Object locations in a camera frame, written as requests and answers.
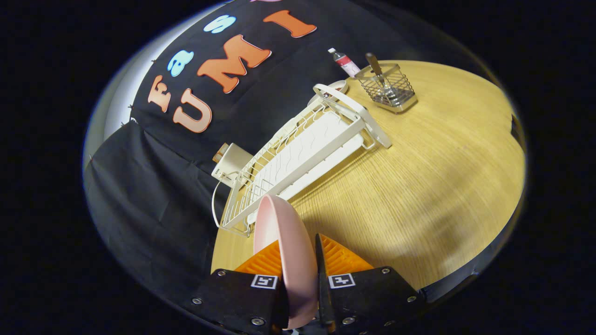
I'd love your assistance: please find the metal wire basket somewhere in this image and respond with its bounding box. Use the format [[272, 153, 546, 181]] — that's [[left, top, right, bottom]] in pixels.
[[355, 63, 418, 114]]

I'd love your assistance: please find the white round plate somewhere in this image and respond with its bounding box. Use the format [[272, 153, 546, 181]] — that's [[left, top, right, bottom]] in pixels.
[[308, 80, 349, 107]]

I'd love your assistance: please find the clear bottle with red label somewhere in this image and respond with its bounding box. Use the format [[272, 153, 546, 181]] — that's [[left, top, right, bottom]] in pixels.
[[327, 47, 361, 78]]

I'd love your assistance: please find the spoon with brown handle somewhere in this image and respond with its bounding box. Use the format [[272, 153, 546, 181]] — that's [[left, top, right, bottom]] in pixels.
[[365, 52, 390, 94]]

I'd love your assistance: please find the black backdrop cloth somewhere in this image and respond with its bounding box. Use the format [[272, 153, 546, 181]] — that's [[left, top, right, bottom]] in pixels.
[[84, 0, 466, 298]]

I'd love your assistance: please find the white toaster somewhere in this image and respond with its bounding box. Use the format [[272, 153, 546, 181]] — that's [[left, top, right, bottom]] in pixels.
[[211, 142, 254, 188]]

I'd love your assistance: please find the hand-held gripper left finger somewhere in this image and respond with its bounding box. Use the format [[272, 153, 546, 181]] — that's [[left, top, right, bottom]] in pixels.
[[190, 240, 289, 335]]

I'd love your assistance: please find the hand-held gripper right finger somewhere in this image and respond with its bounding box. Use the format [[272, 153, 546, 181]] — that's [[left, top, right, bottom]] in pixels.
[[316, 234, 427, 335]]

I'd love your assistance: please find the white wire dish rack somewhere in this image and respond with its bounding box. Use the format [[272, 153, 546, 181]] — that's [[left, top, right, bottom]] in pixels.
[[219, 83, 393, 238]]

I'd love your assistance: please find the pink plate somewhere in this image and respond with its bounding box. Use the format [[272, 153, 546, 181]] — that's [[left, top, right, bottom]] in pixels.
[[253, 194, 319, 330]]

